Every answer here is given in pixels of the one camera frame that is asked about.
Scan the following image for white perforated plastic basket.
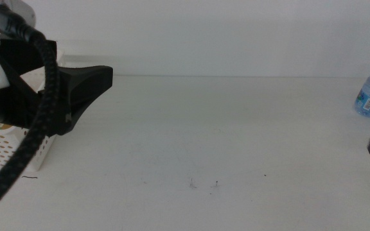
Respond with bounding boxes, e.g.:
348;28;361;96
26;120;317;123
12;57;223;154
0;47;67;173

